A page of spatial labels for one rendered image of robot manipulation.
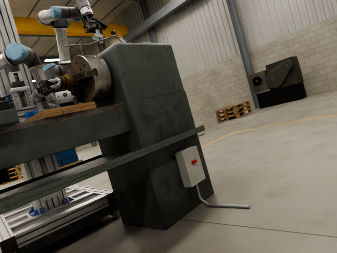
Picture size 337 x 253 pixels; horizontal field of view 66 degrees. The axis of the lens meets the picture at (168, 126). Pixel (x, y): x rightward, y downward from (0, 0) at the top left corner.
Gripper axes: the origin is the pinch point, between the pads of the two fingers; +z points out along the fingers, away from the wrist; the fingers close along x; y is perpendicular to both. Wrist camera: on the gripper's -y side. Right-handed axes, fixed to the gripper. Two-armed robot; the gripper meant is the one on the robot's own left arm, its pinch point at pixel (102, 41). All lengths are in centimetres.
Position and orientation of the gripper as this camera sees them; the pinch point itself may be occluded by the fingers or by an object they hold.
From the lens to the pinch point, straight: 187.5
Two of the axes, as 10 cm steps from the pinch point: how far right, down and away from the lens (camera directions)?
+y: -6.5, 2.1, -7.3
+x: 6.4, -3.6, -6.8
